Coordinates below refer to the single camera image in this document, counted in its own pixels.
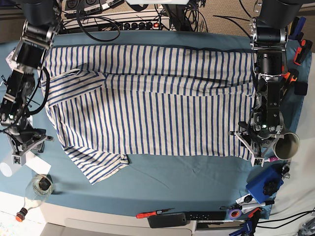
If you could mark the black zip ties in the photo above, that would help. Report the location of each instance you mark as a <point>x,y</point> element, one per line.
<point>3,80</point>

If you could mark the orange black clamp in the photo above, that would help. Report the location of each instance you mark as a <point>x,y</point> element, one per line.
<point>302,51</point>

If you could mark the blue table cloth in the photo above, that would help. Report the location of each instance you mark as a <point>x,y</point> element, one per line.
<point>151,182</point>

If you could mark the blue white striped T-shirt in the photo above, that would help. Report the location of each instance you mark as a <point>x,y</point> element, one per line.
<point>107,102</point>

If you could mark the clear glass bottle orange cap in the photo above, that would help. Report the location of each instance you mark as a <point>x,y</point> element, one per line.
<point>36,193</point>

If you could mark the black remote control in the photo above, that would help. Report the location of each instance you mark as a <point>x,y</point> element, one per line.
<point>206,215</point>

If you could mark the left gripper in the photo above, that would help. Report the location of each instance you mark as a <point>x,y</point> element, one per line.
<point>259,139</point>

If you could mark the black marker pen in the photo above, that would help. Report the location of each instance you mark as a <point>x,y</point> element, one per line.
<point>255,205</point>

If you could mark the blue black spring clamp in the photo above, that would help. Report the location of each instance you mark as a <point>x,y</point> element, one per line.
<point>248,228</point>

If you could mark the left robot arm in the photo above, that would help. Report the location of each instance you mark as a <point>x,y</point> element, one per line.
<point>269,37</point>

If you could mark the beige ceramic mug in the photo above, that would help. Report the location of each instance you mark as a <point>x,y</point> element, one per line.
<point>285,148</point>

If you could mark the black square block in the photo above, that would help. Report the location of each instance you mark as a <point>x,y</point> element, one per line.
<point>301,88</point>

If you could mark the orange black utility knife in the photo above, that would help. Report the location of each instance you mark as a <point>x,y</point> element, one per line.
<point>288,81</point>

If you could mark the blue clamp top right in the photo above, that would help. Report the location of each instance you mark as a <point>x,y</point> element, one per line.
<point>295,31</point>

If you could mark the blue box with black knob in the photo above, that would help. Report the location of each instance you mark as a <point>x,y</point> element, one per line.
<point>265,184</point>

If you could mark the pink white small tube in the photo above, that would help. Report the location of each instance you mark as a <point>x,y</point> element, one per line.
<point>271,159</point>

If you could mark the black power strip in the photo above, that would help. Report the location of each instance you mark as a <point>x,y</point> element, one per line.
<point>138,25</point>

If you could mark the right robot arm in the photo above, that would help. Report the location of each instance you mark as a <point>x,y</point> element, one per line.
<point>43,21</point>

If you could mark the black smartphone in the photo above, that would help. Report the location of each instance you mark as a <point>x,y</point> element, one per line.
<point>167,220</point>

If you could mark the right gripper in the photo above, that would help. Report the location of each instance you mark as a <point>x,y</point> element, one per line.
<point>23,141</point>

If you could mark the red handled screwdriver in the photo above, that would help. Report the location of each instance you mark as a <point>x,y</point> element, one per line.
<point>152,213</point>

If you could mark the white packaged device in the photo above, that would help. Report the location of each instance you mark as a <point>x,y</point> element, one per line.
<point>10,60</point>

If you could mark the purple tape roll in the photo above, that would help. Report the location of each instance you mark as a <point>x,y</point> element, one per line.
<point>234,214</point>

